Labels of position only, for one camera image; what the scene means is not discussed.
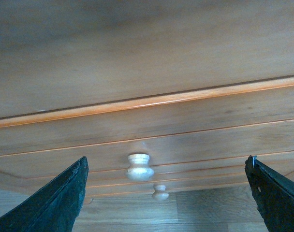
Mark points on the wooden nightstand cabinet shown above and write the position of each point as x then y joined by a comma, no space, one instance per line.
70,58

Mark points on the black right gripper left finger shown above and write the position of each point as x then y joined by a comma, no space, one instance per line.
54,207

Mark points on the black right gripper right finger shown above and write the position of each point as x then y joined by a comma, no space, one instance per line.
274,195

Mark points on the round wooden drawer knob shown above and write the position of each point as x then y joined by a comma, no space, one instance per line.
139,169

